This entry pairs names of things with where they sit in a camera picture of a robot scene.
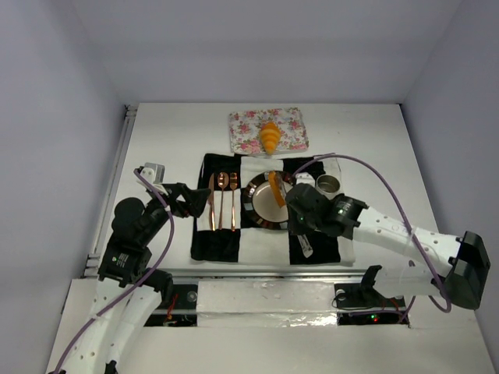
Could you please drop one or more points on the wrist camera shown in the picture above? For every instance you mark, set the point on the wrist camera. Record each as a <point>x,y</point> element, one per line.
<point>305,178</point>
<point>152,173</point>

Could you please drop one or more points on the dark rimmed beige plate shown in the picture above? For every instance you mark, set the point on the dark rimmed beige plate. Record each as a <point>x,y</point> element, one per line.
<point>259,208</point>

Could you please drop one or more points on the yellow bread slice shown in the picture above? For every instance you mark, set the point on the yellow bread slice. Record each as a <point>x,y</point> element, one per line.
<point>277,187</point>

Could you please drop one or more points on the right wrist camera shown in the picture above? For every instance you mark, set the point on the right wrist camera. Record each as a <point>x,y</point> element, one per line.
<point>305,178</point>

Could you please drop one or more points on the aluminium frame rail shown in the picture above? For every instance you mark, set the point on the aluminium frame rail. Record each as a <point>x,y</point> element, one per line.
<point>93,258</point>

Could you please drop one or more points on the black white checkered cloth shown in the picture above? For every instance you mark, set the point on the black white checkered cloth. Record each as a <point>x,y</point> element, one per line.
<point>256,246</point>

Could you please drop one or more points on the white steel cup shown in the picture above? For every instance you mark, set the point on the white steel cup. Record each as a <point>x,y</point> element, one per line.
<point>328,185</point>

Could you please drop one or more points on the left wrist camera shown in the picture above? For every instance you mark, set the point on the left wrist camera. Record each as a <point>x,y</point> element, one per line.
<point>152,173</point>

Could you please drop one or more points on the copper table knife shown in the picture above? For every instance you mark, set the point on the copper table knife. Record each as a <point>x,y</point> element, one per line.
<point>211,203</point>

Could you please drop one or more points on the orange striped croissant bread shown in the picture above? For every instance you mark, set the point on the orange striped croissant bread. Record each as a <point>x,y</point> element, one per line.
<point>270,136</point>

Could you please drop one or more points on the copper spoon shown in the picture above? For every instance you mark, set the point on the copper spoon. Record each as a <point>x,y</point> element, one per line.
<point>223,180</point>

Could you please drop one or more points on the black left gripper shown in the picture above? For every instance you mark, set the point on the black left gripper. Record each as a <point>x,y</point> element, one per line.
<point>178,199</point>

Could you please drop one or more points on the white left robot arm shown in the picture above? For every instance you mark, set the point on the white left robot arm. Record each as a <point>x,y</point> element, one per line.
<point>128,288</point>

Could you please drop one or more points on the copper fork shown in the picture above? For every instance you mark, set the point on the copper fork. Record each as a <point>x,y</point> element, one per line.
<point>233,183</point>

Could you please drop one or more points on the floral rectangular tray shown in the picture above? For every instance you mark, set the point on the floral rectangular tray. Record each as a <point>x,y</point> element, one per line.
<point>244,129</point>

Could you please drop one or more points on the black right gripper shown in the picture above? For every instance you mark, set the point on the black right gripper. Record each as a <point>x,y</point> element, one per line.
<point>298,208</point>

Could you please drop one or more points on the white foil covered block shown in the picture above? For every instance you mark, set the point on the white foil covered block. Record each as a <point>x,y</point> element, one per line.
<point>270,304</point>

